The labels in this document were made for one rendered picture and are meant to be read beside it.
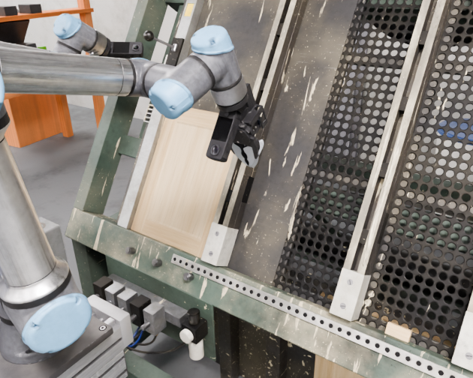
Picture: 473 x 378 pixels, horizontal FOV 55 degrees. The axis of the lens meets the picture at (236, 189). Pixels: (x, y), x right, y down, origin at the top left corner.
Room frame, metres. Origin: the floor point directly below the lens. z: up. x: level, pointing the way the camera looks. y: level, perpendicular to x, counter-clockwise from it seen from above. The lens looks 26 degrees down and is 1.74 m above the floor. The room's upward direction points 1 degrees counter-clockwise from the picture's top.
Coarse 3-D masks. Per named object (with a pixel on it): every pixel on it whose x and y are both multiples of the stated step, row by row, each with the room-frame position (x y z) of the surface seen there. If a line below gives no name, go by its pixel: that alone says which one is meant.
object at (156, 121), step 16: (192, 0) 1.82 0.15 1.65; (192, 16) 1.79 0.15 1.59; (192, 32) 1.78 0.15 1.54; (160, 128) 1.61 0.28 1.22; (144, 144) 1.59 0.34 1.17; (144, 160) 1.55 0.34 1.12; (144, 176) 1.52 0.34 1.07; (128, 192) 1.51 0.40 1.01; (128, 208) 1.47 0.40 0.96; (128, 224) 1.44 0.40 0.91
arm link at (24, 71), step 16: (0, 48) 0.77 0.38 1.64; (0, 64) 0.74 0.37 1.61; (16, 64) 0.76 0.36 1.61; (32, 64) 0.77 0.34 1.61; (48, 64) 0.79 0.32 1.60; (64, 64) 0.81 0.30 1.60; (80, 64) 0.83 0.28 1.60; (96, 64) 0.85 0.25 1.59; (112, 64) 0.88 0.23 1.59; (128, 64) 0.90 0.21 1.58; (144, 64) 0.93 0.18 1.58; (16, 80) 0.75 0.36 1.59; (32, 80) 0.77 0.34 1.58; (48, 80) 0.79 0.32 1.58; (64, 80) 0.80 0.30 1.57; (80, 80) 0.82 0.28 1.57; (96, 80) 0.84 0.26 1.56; (112, 80) 0.86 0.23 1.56; (128, 80) 0.89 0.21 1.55; (144, 80) 0.89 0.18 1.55; (128, 96) 0.92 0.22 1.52; (144, 96) 0.92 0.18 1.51
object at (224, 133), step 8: (224, 112) 0.96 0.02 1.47; (232, 112) 0.95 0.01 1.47; (224, 120) 0.95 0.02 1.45; (232, 120) 0.94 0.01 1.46; (216, 128) 0.94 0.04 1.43; (224, 128) 0.93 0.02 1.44; (232, 128) 0.93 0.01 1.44; (216, 136) 0.93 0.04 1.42; (224, 136) 0.92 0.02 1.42; (232, 136) 0.93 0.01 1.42; (216, 144) 0.92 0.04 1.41; (224, 144) 0.91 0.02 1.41; (232, 144) 0.93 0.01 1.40; (208, 152) 0.92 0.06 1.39; (216, 152) 0.91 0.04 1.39; (224, 152) 0.90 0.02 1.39; (216, 160) 0.91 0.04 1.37; (224, 160) 0.91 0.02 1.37
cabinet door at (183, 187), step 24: (168, 120) 1.62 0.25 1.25; (192, 120) 1.56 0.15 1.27; (216, 120) 1.51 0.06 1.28; (168, 144) 1.56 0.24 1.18; (192, 144) 1.51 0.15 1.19; (168, 168) 1.51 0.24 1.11; (192, 168) 1.45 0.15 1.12; (216, 168) 1.41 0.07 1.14; (144, 192) 1.50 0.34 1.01; (168, 192) 1.45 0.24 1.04; (192, 192) 1.40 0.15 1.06; (216, 192) 1.35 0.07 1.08; (144, 216) 1.44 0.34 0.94; (168, 216) 1.40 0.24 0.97; (192, 216) 1.35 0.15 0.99; (168, 240) 1.34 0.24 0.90; (192, 240) 1.30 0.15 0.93
